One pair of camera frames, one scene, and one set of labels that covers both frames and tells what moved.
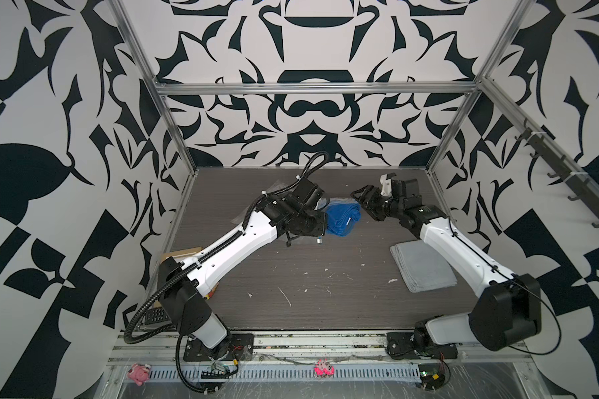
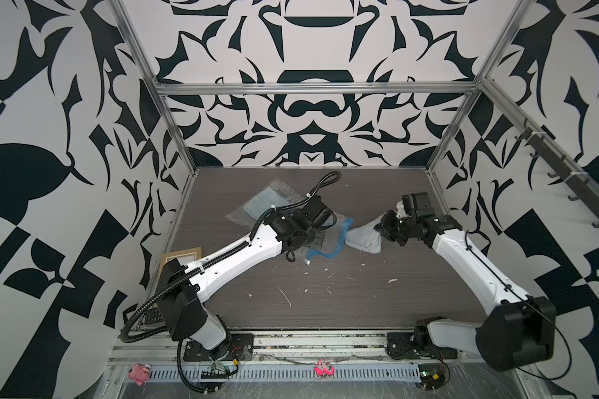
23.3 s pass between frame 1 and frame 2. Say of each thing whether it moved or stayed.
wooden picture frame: stayed
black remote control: stayed
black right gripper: moved
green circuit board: stayed
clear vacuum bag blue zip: moved
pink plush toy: stayed
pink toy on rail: stayed
